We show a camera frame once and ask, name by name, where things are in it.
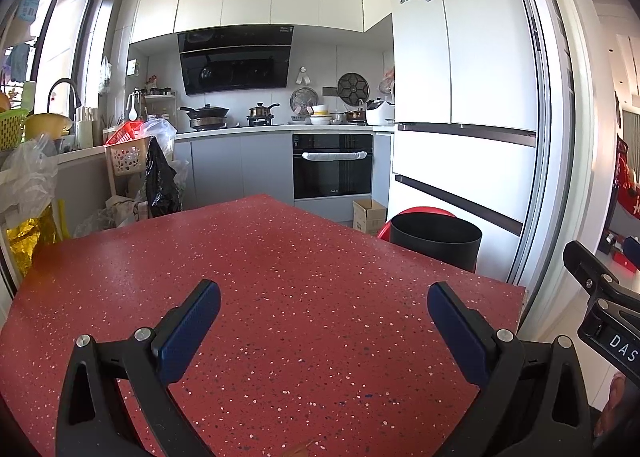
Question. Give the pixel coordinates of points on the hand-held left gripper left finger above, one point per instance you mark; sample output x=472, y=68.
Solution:
x=192, y=332

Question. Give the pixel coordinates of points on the stack of bowls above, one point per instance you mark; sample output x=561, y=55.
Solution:
x=320, y=116

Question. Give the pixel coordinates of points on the hanging plastic bag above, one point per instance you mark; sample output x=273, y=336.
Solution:
x=105, y=77

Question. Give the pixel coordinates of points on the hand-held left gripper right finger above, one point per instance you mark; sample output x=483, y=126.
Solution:
x=457, y=337

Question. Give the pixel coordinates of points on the black plastic bag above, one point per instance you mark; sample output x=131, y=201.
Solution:
x=162, y=187

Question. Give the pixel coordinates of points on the white sliding door frame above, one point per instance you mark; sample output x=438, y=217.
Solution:
x=560, y=112

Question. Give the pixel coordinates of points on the beige basket rack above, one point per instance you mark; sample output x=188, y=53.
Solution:
x=127, y=159

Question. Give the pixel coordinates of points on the dark round rack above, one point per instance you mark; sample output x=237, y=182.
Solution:
x=353, y=88

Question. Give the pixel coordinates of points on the cardboard box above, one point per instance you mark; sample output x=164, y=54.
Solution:
x=369, y=218

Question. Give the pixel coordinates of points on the red plastic basket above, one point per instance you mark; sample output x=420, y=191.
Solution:
x=125, y=133

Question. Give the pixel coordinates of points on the white refrigerator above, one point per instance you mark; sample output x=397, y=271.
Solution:
x=480, y=62

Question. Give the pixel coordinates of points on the black built-in oven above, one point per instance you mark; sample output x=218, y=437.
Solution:
x=332, y=177

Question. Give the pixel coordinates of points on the black wok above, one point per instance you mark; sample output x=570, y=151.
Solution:
x=205, y=112

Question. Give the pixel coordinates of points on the clear plastic bag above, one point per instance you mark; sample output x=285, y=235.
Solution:
x=27, y=172

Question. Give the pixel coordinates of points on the black kitchen faucet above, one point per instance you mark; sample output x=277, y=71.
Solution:
x=62, y=83

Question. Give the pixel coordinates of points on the white plastic bag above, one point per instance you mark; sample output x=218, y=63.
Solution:
x=160, y=132

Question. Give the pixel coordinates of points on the utensil holder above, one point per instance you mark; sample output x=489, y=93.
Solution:
x=86, y=129

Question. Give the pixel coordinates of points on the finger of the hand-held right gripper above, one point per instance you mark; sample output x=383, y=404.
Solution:
x=580, y=264

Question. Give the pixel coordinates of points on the yellow bowl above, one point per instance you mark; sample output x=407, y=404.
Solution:
x=47, y=126

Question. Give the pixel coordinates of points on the black range hood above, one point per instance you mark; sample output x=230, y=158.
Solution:
x=235, y=67

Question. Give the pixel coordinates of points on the red printed bag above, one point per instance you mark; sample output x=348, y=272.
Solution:
x=625, y=197

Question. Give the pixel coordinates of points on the gas stove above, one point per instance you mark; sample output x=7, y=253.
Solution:
x=207, y=125

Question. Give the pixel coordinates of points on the light round rack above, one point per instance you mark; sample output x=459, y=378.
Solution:
x=302, y=101

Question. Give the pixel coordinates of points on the small steel pot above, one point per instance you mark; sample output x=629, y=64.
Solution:
x=355, y=117

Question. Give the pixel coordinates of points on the spice rack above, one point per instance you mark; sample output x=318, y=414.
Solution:
x=159, y=109

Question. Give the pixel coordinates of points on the white rice cooker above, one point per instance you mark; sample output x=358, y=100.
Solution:
x=380, y=113

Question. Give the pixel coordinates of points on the kitchen window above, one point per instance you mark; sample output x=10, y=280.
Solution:
x=55, y=37

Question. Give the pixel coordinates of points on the green plastic basket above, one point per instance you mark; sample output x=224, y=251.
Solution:
x=12, y=129

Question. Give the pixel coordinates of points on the grey lower cabinets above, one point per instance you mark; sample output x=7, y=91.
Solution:
x=240, y=167

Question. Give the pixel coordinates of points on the gold foil bag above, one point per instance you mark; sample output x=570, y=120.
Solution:
x=30, y=247

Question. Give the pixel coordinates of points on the person's right hand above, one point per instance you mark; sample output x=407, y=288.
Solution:
x=617, y=402

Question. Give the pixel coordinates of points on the steel pot with lid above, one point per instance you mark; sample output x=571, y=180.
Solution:
x=261, y=114

